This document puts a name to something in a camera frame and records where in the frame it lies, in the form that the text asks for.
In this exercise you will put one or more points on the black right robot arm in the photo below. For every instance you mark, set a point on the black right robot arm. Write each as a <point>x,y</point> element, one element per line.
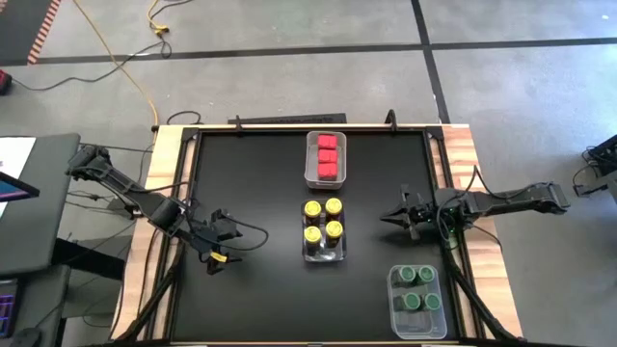
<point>506,202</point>

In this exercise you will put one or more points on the black desk crossbar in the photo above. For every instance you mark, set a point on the black desk crossbar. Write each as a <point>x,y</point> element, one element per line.
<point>87,258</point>

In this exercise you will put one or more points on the black power strip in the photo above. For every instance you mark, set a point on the black power strip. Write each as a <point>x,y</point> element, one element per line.
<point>289,119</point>

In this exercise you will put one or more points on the black frame rail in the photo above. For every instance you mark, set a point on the black frame rail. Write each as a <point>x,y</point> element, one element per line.
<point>433,159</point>
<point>176,289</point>
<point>275,131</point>
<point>366,345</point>

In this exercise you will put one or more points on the grey desk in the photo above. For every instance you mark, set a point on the grey desk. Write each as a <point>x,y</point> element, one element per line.
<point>48,231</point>

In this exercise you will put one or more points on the green lid spice jar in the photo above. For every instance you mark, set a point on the green lid spice jar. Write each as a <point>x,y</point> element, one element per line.
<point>431,302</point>
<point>426,274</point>
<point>411,301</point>
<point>406,274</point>

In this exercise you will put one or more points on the grey translucent plastic bin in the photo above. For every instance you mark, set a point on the grey translucent plastic bin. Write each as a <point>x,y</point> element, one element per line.
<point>323,255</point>

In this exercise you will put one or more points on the tablet screen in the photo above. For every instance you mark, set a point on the tablet screen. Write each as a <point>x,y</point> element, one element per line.
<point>14,189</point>

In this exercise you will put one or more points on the black table clamp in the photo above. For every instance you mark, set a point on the black table clamp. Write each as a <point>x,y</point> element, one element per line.
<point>391,120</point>
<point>237,124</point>

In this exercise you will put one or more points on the yellow lid spice jar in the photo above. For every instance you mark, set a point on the yellow lid spice jar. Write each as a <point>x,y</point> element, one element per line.
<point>312,234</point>
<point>333,206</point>
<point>334,229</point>
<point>313,208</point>

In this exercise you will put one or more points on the white paper sheet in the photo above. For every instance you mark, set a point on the white paper sheet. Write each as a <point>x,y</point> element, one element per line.
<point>17,154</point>

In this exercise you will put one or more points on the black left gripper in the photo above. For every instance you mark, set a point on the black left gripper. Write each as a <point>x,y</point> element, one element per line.
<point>209,236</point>

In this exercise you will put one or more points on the backlit keyboard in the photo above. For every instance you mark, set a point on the backlit keyboard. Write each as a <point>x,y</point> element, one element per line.
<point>7,308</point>

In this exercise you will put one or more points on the black table mat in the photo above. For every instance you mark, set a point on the black table mat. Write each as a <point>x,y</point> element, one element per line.
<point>270,299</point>

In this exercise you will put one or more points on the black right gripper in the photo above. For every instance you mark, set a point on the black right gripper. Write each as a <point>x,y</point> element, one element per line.
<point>424,212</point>

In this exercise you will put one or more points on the black mat with striped edge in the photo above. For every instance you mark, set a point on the black mat with striped edge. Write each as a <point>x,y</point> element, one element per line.
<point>19,29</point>

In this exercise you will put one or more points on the red lid paprika tin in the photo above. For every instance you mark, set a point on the red lid paprika tin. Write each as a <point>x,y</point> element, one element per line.
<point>327,141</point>
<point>328,155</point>
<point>328,170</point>

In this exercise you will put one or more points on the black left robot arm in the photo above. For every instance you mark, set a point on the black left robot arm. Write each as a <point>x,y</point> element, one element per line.
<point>140,197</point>

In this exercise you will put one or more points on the red floor device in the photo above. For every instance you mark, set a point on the red floor device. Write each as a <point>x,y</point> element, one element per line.
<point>5,82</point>

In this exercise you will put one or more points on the black diagonal strut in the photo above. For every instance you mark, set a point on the black diagonal strut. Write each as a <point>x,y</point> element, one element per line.
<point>474,299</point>
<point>154,299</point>

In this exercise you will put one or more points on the clear plastic container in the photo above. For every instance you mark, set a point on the clear plastic container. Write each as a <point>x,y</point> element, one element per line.
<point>414,328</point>

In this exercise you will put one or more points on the white plastic bin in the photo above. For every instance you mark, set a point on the white plastic bin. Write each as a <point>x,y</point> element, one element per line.
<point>311,159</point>

